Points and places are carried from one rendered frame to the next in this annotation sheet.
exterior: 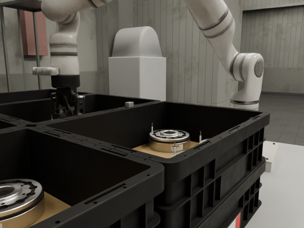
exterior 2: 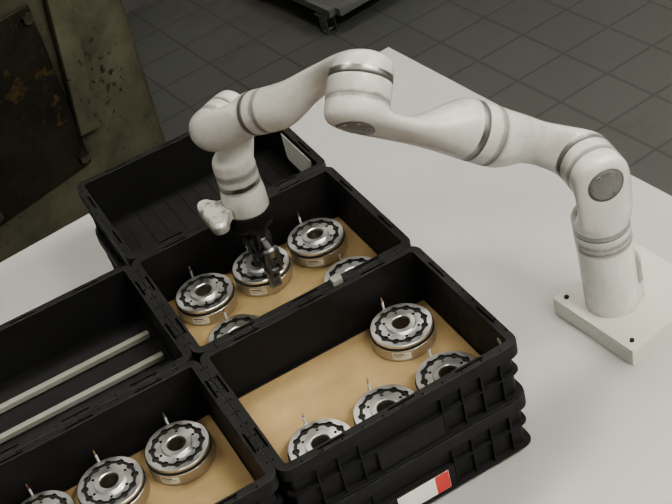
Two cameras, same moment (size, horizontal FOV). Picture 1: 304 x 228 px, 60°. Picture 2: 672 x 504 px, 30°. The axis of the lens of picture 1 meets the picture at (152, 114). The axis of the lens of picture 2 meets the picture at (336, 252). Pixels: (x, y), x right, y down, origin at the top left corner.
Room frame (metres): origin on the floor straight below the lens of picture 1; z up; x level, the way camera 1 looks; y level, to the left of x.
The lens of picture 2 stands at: (-0.64, -0.78, 2.20)
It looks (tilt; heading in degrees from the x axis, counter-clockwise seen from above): 38 degrees down; 33
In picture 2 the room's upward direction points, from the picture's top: 15 degrees counter-clockwise
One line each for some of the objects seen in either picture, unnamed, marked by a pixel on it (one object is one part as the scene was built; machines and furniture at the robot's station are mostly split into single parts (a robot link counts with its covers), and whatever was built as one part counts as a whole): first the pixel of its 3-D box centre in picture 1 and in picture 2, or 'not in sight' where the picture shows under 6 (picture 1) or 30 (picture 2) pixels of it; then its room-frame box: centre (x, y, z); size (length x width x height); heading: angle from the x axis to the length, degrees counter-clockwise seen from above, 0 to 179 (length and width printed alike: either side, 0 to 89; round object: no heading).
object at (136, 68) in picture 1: (138, 75); not in sight; (4.80, 0.25, 0.82); 0.84 x 0.75 x 1.65; 148
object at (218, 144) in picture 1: (165, 123); (354, 354); (0.52, -0.03, 0.92); 0.40 x 0.30 x 0.02; 142
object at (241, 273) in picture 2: not in sight; (260, 264); (0.74, 0.26, 0.86); 0.10 x 0.10 x 0.01
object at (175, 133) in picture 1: (169, 133); (400, 323); (0.65, -0.04, 0.86); 0.05 x 0.05 x 0.01
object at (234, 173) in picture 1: (165, 148); (361, 378); (0.52, -0.03, 0.87); 0.40 x 0.30 x 0.11; 142
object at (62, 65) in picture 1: (58, 63); (232, 196); (0.71, 0.25, 1.04); 0.11 x 0.09 x 0.06; 140
